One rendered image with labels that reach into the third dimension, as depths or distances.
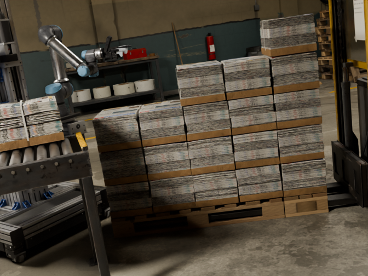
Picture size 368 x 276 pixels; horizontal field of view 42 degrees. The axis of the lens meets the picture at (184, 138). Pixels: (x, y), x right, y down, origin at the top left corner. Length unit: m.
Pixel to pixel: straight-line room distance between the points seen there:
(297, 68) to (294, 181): 0.74
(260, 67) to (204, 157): 0.67
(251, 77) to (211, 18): 7.25
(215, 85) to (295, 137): 0.62
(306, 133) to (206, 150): 0.65
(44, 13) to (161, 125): 6.80
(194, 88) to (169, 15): 7.02
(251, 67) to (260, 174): 0.70
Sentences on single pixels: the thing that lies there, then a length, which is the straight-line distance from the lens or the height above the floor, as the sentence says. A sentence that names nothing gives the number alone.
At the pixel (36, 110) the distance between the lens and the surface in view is 2.66.
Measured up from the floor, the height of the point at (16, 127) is 0.92.
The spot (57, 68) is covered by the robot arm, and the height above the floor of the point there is 1.15.
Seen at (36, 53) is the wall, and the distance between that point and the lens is 9.59.
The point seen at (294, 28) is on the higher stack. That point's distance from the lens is 3.05.
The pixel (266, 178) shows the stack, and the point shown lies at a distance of 3.16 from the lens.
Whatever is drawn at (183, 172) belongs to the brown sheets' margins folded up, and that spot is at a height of 0.40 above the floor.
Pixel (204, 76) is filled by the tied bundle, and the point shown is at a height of 1.00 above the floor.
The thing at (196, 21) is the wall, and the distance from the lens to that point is 10.11.
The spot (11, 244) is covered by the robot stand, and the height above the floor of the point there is 0.15.
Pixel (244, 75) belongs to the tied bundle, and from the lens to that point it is 3.01.
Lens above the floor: 1.30
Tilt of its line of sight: 13 degrees down
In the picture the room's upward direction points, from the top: 8 degrees counter-clockwise
